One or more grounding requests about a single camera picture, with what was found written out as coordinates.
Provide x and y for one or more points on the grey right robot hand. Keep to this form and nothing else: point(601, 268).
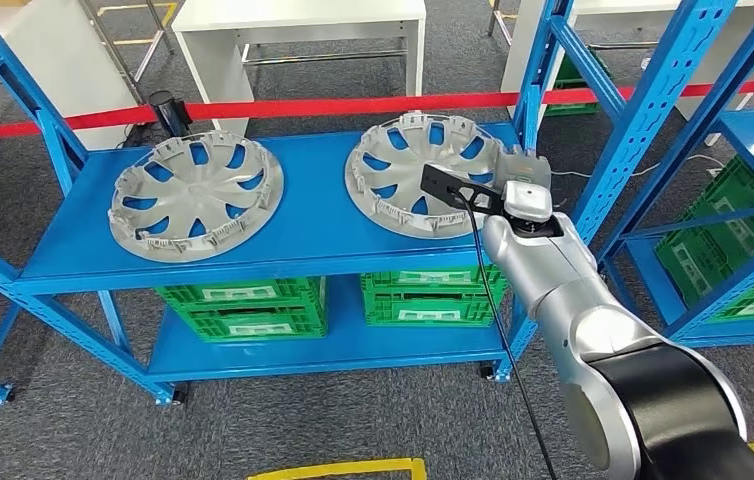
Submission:
point(524, 169)

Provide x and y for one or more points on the grey plastic hubcap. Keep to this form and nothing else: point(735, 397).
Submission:
point(410, 166)
point(195, 192)

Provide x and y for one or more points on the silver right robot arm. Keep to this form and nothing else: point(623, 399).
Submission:
point(569, 285)

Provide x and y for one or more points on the red barrier tape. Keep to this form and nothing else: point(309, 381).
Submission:
point(350, 106)

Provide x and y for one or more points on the white table with chrome bar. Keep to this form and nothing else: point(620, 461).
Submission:
point(218, 73)

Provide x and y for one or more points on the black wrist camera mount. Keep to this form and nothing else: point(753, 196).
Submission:
point(443, 182)

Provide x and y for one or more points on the black barrier post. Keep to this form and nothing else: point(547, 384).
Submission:
point(166, 112)

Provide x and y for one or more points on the chrome metal stool frame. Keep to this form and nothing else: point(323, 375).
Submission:
point(112, 60)

